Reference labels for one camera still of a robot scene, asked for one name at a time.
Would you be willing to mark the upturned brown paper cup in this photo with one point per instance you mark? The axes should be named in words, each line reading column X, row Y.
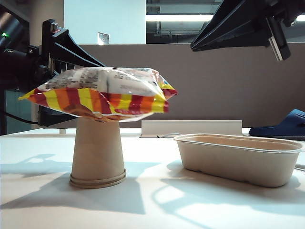
column 97, row 152

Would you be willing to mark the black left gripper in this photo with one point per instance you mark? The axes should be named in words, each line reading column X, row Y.
column 35, row 59

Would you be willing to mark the silver metal wall plate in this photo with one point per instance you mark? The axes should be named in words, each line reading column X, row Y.
column 103, row 38

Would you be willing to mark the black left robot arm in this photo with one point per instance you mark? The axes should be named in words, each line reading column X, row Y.
column 9, row 69

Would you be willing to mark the striped red yellow chip bag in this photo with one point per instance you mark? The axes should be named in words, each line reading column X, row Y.
column 83, row 100

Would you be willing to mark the grey-brown desk divider panel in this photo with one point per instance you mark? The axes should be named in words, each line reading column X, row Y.
column 226, row 95

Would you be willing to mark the beige oval pulp box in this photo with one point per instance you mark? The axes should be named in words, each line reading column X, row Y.
column 233, row 164

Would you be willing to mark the long white ceiling light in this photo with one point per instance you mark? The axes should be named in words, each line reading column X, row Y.
column 178, row 17

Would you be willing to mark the navy blue slipper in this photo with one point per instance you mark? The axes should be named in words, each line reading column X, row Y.
column 286, row 126

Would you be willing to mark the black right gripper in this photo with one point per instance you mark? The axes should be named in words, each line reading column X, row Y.
column 280, row 40

